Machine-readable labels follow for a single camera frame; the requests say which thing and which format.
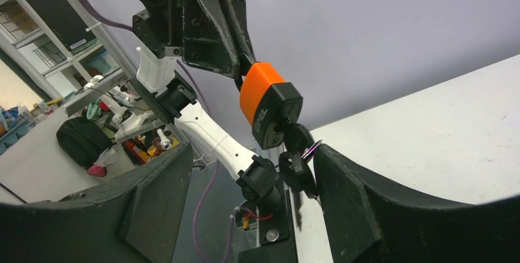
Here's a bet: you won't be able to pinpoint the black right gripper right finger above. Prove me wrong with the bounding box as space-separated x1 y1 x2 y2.
314 145 519 262

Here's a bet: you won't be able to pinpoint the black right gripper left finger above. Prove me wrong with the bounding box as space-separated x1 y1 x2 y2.
1 143 193 262

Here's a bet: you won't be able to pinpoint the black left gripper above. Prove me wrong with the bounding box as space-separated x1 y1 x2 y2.
132 0 256 78

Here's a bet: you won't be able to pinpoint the small black-headed keys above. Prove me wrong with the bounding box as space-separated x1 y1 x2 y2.
278 123 322 199

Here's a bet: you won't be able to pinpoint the orange and black padlock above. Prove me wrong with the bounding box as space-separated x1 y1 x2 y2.
239 61 304 150

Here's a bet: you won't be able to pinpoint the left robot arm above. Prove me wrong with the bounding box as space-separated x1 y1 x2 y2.
131 0 282 214

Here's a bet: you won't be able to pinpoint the cluttered background shelf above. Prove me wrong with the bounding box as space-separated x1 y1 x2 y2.
0 0 183 181

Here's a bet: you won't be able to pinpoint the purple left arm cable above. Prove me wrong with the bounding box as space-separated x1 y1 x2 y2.
61 0 237 263

